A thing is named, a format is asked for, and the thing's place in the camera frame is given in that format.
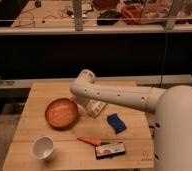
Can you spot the white tube bottle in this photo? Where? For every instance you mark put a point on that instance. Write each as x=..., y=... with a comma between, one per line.
x=94, y=108

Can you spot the white paper cup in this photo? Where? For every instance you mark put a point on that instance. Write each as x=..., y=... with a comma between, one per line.
x=43, y=148

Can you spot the black object on bench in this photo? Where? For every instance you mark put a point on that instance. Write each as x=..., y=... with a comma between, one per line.
x=109, y=17

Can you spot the orange basket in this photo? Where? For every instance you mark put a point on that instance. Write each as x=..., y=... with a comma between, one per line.
x=131, y=14

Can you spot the metal post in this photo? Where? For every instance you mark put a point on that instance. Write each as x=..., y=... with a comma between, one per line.
x=171, y=19
x=77, y=15

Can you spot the metal post right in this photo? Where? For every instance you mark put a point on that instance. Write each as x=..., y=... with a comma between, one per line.
x=171, y=19

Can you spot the blue sponge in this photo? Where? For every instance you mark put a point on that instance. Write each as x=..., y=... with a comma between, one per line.
x=116, y=123

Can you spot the orange handled knife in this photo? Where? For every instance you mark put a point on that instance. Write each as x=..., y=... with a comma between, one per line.
x=91, y=140

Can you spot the metal post left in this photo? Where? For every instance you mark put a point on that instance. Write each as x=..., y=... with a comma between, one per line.
x=77, y=15

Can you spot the orange ceramic bowl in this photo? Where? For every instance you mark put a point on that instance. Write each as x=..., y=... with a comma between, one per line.
x=61, y=113

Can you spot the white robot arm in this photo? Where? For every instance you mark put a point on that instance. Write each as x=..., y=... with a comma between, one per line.
x=172, y=107

